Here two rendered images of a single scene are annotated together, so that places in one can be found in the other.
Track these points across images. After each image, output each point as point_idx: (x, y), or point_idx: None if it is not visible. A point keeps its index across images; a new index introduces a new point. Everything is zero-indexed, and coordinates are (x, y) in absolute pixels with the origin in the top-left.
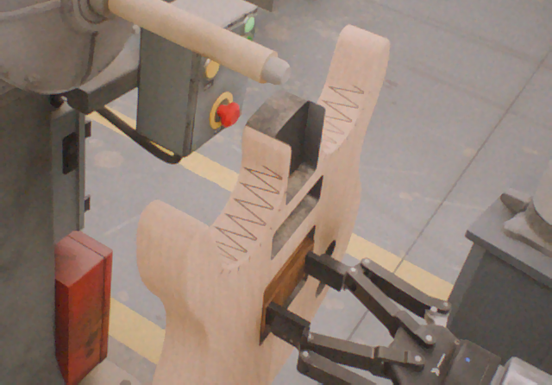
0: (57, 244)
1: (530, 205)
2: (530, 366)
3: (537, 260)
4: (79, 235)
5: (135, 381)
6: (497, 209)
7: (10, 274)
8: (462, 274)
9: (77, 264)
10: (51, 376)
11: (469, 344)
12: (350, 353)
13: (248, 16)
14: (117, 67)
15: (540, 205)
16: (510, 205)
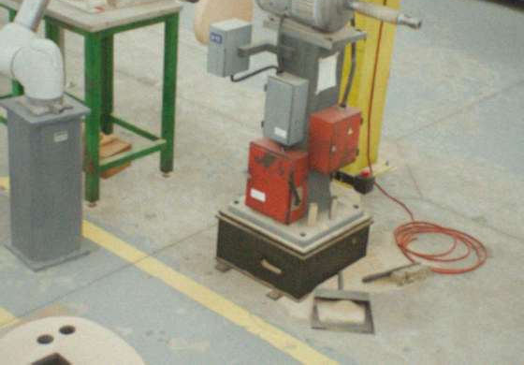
0: (272, 145)
1: (60, 98)
2: None
3: (68, 100)
4: (263, 146)
5: (231, 204)
6: (66, 113)
7: None
8: (80, 139)
9: (264, 139)
10: None
11: None
12: None
13: (214, 22)
14: (258, 42)
15: (63, 90)
16: (61, 110)
